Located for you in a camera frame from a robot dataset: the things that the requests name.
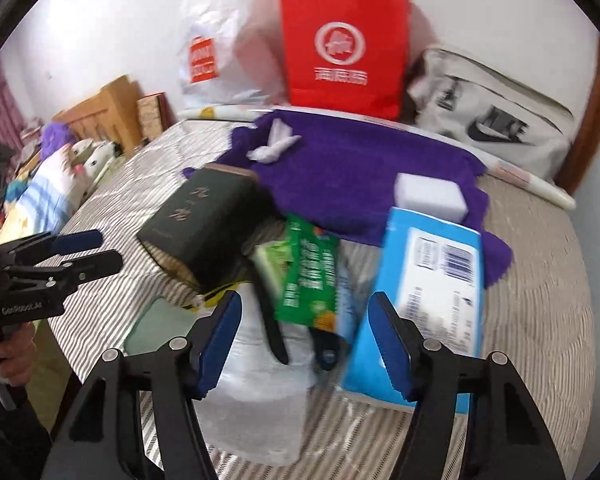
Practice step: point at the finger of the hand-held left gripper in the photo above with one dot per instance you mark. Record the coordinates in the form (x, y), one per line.
(75, 241)
(80, 269)

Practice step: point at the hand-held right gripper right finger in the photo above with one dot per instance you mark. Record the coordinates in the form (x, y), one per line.
(390, 347)

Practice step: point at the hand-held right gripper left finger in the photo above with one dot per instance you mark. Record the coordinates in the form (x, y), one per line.
(222, 347)

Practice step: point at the green snack packet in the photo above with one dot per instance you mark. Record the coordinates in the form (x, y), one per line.
(305, 280)

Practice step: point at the person's left hand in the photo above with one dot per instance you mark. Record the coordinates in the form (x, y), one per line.
(20, 352)

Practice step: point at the colourful patterned bedding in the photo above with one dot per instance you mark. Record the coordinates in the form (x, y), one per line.
(45, 195)

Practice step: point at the white plastic packet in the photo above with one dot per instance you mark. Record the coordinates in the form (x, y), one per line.
(260, 390)

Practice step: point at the mint green cloth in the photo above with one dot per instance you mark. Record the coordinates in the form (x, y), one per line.
(155, 330)

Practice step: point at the white plush toys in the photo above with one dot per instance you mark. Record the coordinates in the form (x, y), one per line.
(95, 157)

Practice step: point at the blue tissue pack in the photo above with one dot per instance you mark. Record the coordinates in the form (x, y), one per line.
(430, 270)

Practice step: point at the light green wipes pack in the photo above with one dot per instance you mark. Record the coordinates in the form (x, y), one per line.
(272, 262)

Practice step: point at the purple plush toy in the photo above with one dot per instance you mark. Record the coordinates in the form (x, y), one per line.
(55, 136)

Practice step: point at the dark green tin box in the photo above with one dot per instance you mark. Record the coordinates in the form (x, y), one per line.
(200, 220)

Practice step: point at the wooden headboard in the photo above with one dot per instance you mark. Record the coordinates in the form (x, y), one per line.
(120, 110)

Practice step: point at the brown printed box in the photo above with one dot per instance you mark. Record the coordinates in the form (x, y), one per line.
(152, 115)

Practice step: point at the pink curtain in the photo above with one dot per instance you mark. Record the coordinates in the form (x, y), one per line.
(0, 105)

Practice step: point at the white sponge block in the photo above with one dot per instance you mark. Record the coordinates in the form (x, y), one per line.
(430, 195)

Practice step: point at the purple towel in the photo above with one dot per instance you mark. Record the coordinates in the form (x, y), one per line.
(355, 170)

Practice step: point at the white cloth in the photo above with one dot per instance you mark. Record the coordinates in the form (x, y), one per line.
(275, 149)

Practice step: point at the rolled fruit print mat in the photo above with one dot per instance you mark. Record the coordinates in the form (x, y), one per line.
(530, 182)

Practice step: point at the white plastic shopping bag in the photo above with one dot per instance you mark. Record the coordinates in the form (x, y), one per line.
(230, 35)

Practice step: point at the grey fabric bag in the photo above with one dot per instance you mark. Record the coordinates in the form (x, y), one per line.
(480, 105)

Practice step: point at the red paper bag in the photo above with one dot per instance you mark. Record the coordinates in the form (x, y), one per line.
(300, 25)

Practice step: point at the wooden frame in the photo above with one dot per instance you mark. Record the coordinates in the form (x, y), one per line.
(592, 110)

